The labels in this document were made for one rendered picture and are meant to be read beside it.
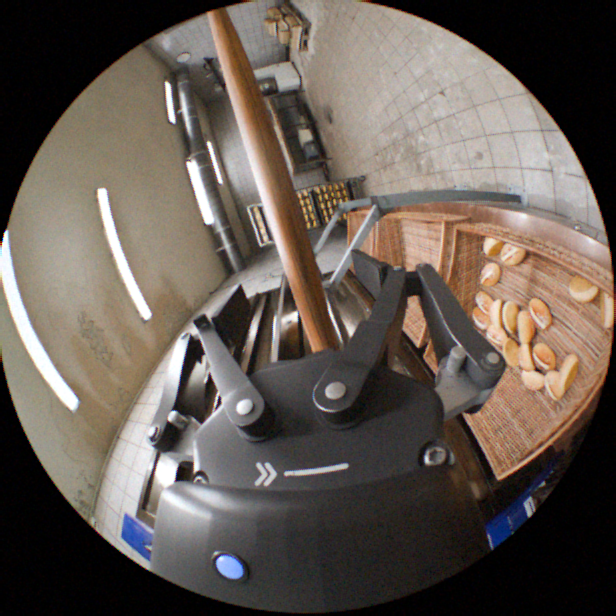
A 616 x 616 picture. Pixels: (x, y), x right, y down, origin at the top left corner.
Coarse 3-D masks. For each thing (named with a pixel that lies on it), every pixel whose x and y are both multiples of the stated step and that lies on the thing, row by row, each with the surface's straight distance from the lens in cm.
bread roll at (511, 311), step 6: (504, 306) 68; (510, 306) 67; (516, 306) 68; (504, 312) 68; (510, 312) 68; (516, 312) 68; (504, 318) 68; (510, 318) 68; (516, 318) 68; (510, 324) 68; (516, 324) 69; (510, 330) 69; (516, 330) 69
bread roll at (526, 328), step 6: (522, 312) 66; (528, 312) 67; (522, 318) 65; (528, 318) 65; (522, 324) 65; (528, 324) 65; (522, 330) 65; (528, 330) 65; (534, 330) 68; (522, 336) 66; (528, 336) 66; (522, 342) 68; (528, 342) 68
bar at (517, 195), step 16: (416, 192) 63; (432, 192) 67; (448, 192) 72; (464, 192) 79; (480, 192) 88; (496, 192) 101; (512, 192) 130; (384, 208) 57; (368, 224) 56; (320, 240) 101; (320, 272) 70; (336, 272) 56; (336, 320) 40; (336, 336) 36
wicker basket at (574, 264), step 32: (480, 224) 70; (480, 256) 75; (544, 256) 48; (576, 256) 58; (480, 288) 80; (512, 288) 71; (544, 288) 66; (608, 288) 46; (576, 320) 64; (576, 352) 67; (608, 352) 56; (512, 384) 74; (576, 384) 72; (480, 416) 67; (512, 416) 69; (544, 416) 74; (576, 416) 51; (512, 448) 68; (544, 448) 56
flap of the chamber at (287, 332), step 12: (288, 288) 143; (288, 300) 126; (288, 312) 113; (276, 324) 92; (288, 324) 102; (276, 336) 84; (288, 336) 94; (276, 348) 77; (288, 348) 87; (276, 360) 71
